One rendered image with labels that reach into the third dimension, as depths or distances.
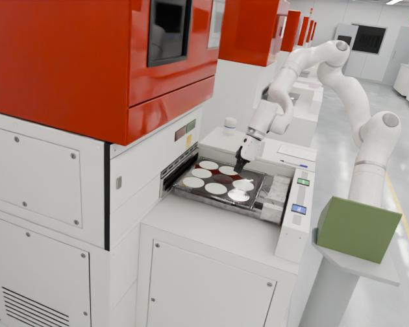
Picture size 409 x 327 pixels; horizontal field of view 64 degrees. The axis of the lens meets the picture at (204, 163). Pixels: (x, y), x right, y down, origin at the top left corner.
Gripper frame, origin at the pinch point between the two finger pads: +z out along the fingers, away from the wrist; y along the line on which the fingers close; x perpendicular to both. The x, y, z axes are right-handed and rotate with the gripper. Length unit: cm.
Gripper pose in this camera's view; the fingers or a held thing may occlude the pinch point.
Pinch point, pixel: (238, 168)
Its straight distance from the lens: 145.6
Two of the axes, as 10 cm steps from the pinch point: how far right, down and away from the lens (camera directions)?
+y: 6.3, 1.9, 7.5
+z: -4.2, 9.0, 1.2
